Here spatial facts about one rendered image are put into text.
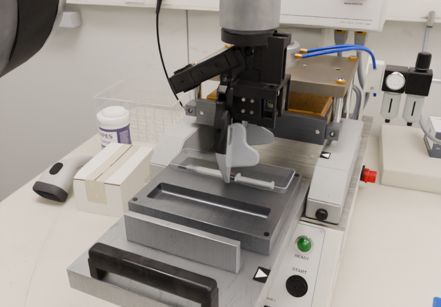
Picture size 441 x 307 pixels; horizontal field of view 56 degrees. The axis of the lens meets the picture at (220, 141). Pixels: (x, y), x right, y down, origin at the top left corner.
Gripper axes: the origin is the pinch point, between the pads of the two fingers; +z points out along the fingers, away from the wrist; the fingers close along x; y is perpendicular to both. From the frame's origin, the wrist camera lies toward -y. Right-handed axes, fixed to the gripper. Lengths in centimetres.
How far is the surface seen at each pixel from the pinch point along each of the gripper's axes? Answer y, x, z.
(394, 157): 25, 56, 21
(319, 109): 9.7, 14.8, -5.0
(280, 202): 9.1, -4.6, 1.4
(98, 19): -79, 71, -4
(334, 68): 10.4, 21.8, -10.2
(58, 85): -102, 69, 23
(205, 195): -1.1, -6.4, 1.9
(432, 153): 34, 59, 20
